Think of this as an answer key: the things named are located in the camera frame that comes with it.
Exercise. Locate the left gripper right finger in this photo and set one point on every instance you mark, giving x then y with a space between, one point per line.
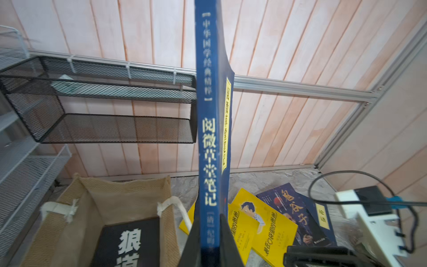
229 254

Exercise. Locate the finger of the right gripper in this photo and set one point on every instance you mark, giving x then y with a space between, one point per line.
321 257

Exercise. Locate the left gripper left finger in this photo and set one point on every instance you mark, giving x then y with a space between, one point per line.
191 256

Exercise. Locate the black wolf book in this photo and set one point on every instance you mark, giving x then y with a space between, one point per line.
130 244

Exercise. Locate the brown canvas tote bag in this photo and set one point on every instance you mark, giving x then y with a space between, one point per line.
59 243

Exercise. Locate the blue book bottom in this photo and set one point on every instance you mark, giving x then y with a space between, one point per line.
215 84

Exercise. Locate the yellow book right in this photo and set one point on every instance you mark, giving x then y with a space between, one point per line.
275 231

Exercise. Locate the yellow book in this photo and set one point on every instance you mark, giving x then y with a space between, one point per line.
275 231
209 209

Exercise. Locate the yellow book left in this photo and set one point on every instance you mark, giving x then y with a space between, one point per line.
209 209

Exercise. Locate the small blue book far right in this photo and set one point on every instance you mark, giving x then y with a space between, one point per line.
320 226

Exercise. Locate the dark portrait book far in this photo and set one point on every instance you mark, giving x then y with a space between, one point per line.
288 202

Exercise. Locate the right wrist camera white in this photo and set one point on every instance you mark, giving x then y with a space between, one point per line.
382 237

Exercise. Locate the white wire mesh shelf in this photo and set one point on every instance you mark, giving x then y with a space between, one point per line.
26 175

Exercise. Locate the black mesh wall basket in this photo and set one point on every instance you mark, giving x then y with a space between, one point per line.
65 101

